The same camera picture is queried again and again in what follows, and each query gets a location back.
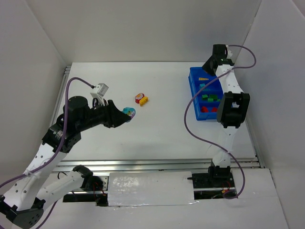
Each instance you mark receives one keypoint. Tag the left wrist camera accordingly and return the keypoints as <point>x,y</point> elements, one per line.
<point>99,91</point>

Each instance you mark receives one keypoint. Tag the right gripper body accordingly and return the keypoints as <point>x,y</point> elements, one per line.
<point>209,67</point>

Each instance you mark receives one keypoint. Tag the teal printed round lego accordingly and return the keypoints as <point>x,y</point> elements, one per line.
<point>130,112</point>

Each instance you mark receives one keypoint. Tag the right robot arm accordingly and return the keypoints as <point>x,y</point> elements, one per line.
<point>230,113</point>

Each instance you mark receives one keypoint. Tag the small green lego brick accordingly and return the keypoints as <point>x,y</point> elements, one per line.
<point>204,97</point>

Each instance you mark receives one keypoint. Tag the white foil tape panel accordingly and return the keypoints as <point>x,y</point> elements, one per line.
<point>150,189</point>

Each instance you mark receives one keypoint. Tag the red flower lego piece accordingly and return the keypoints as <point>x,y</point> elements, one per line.
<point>138,97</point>

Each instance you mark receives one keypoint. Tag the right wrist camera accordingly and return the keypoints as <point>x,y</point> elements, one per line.
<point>229,53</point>

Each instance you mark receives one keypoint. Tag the red arch lego brick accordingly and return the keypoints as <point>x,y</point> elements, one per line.
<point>204,109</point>

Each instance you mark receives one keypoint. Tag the aluminium front rail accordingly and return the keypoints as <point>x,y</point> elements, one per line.
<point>107,166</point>

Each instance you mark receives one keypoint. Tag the blue divided plastic bin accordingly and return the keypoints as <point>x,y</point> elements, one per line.
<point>218,88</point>

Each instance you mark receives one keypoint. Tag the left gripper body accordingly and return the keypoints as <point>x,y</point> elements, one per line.
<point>110,114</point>

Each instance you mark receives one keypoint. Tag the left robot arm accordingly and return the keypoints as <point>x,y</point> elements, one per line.
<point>25,202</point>

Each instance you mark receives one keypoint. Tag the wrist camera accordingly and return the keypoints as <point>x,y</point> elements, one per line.
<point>99,91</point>
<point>229,53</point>

